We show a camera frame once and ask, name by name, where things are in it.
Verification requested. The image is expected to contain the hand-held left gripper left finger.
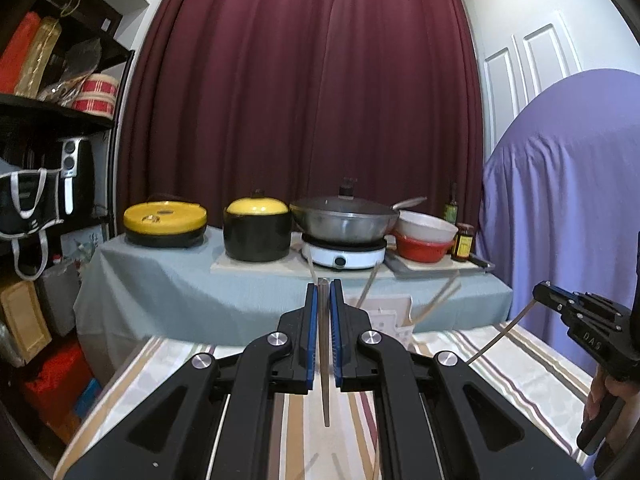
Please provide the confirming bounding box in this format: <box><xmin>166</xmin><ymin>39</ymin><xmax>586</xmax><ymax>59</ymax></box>
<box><xmin>62</xmin><ymin>280</ymin><xmax>321</xmax><ymax>480</ymax></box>

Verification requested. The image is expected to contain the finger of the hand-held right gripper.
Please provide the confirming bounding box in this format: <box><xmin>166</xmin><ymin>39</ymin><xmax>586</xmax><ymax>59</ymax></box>
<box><xmin>532</xmin><ymin>282</ymin><xmax>621</xmax><ymax>319</ymax></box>
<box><xmin>537</xmin><ymin>300</ymin><xmax>583</xmax><ymax>328</ymax></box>

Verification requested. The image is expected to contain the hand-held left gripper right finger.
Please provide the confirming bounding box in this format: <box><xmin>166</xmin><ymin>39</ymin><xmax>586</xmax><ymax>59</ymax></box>
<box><xmin>329</xmin><ymin>279</ymin><xmax>588</xmax><ymax>480</ymax></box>

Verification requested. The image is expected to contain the perforated plastic utensil holder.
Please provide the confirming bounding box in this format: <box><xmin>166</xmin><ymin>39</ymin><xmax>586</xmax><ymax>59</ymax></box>
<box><xmin>367</xmin><ymin>297</ymin><xmax>416</xmax><ymax>356</ymax></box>

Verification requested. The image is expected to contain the slender wooden chopstick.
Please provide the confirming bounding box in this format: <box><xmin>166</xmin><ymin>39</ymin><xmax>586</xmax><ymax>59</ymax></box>
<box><xmin>320</xmin><ymin>277</ymin><xmax>332</xmax><ymax>427</ymax></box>
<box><xmin>466</xmin><ymin>299</ymin><xmax>538</xmax><ymax>366</ymax></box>

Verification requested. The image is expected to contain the person's right hand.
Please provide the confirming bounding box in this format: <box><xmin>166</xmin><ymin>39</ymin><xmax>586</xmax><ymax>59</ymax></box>
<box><xmin>581</xmin><ymin>367</ymin><xmax>640</xmax><ymax>467</ymax></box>

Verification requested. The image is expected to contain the white induction cooker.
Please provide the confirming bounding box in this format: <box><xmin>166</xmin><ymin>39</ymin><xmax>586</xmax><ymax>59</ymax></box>
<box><xmin>300</xmin><ymin>235</ymin><xmax>388</xmax><ymax>269</ymax></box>

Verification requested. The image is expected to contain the striped tablecloth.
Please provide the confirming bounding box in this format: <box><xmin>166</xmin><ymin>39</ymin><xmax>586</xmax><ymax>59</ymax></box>
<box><xmin>52</xmin><ymin>325</ymin><xmax>593</xmax><ymax>480</ymax></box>

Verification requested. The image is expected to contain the sauce jar yellow label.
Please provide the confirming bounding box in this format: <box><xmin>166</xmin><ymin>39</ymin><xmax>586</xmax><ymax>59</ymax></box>
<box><xmin>451</xmin><ymin>223</ymin><xmax>476</xmax><ymax>263</ymax></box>

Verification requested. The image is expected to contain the steel wok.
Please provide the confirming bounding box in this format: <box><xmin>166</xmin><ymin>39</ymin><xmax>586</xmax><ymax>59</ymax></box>
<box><xmin>290</xmin><ymin>195</ymin><xmax>428</xmax><ymax>245</ymax></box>

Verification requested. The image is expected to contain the purple cloth cover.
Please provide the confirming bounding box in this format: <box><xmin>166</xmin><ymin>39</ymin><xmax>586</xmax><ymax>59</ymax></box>
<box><xmin>477</xmin><ymin>69</ymin><xmax>640</xmax><ymax>376</ymax></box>

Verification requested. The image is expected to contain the black pot yellow lid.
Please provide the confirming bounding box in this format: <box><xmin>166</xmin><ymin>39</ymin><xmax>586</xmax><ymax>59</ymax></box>
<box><xmin>222</xmin><ymin>190</ymin><xmax>293</xmax><ymax>262</ymax></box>

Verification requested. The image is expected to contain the grey metal tray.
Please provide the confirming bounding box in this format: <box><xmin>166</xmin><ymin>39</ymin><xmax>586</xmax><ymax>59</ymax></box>
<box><xmin>385</xmin><ymin>252</ymin><xmax>493</xmax><ymax>280</ymax></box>

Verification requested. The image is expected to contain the red colander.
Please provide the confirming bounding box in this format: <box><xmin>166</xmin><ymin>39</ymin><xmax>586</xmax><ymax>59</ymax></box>
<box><xmin>392</xmin><ymin>234</ymin><xmax>456</xmax><ymax>263</ymax></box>

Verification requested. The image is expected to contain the dark glass wok lid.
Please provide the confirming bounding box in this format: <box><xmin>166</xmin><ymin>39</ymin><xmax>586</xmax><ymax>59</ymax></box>
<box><xmin>290</xmin><ymin>177</ymin><xmax>401</xmax><ymax>216</ymax></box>

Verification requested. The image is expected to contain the dark oil bottle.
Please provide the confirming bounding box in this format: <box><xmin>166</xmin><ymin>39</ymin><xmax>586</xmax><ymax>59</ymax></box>
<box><xmin>443</xmin><ymin>183</ymin><xmax>460</xmax><ymax>225</ymax></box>

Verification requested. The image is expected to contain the beige bowl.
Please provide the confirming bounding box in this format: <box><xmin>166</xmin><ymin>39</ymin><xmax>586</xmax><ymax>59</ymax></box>
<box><xmin>396</xmin><ymin>210</ymin><xmax>459</xmax><ymax>243</ymax></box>

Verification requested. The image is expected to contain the grey-green tablecloth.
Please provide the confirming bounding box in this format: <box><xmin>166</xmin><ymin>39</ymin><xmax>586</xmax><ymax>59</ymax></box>
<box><xmin>74</xmin><ymin>225</ymin><xmax>515</xmax><ymax>383</ymax></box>

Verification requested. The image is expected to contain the yellow lidded electric pan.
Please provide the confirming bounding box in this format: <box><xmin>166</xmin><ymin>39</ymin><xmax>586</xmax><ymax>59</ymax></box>
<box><xmin>123</xmin><ymin>199</ymin><xmax>208</xmax><ymax>248</ymax></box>

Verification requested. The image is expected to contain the blue box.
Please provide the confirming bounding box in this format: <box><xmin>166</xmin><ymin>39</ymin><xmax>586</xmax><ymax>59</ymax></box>
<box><xmin>75</xmin><ymin>380</ymin><xmax>103</xmax><ymax>416</ymax></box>

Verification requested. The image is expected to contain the white panel door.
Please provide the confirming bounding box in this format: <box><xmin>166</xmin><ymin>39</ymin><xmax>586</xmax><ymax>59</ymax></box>
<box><xmin>480</xmin><ymin>20</ymin><xmax>586</xmax><ymax>146</ymax></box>

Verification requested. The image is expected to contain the white patterned box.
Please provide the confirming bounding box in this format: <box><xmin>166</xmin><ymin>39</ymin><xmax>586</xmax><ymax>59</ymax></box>
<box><xmin>62</xmin><ymin>225</ymin><xmax>108</xmax><ymax>266</ymax></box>

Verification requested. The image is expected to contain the maroon curtain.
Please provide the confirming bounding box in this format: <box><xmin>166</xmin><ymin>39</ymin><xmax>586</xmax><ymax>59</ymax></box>
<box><xmin>116</xmin><ymin>0</ymin><xmax>483</xmax><ymax>241</ymax></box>

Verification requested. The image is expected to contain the grey storage box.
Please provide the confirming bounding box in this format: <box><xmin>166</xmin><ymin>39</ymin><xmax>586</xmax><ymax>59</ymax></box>
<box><xmin>37</xmin><ymin>260</ymin><xmax>83</xmax><ymax>336</ymax></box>

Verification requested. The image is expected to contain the red bag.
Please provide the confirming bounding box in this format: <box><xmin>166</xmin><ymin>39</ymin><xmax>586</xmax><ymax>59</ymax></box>
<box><xmin>20</xmin><ymin>340</ymin><xmax>93</xmax><ymax>426</ymax></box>

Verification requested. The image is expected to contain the black air fryer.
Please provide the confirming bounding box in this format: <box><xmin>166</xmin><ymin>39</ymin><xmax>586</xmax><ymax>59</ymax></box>
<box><xmin>55</xmin><ymin>136</ymin><xmax>93</xmax><ymax>216</ymax></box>

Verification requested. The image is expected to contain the black tote bag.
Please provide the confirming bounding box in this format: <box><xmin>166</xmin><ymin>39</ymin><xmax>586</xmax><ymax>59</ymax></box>
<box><xmin>0</xmin><ymin>167</ymin><xmax>66</xmax><ymax>281</ymax></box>

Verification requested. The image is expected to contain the red striped round box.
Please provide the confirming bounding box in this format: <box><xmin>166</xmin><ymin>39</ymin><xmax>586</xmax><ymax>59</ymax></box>
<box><xmin>72</xmin><ymin>92</ymin><xmax>116</xmax><ymax>118</ymax></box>
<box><xmin>80</xmin><ymin>74</ymin><xmax>119</xmax><ymax>103</ymax></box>

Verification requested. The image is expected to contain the black shelf unit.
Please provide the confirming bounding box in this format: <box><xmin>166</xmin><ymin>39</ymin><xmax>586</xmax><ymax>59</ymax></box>
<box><xmin>0</xmin><ymin>0</ymin><xmax>136</xmax><ymax>411</ymax></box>

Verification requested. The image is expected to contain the dark foil bag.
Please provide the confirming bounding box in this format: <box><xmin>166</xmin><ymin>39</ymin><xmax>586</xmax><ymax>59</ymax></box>
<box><xmin>50</xmin><ymin>37</ymin><xmax>103</xmax><ymax>103</ymax></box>

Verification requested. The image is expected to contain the gold package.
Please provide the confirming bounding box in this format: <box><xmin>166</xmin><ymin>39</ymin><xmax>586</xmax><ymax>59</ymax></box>
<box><xmin>15</xmin><ymin>16</ymin><xmax>62</xmax><ymax>98</ymax></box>

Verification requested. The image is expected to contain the red package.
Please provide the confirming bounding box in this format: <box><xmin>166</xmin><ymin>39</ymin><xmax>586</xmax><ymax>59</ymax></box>
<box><xmin>0</xmin><ymin>10</ymin><xmax>41</xmax><ymax>95</ymax></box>

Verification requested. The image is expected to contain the wooden board with frame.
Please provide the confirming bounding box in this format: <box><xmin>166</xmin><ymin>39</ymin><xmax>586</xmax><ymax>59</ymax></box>
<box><xmin>0</xmin><ymin>280</ymin><xmax>53</xmax><ymax>363</ymax></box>

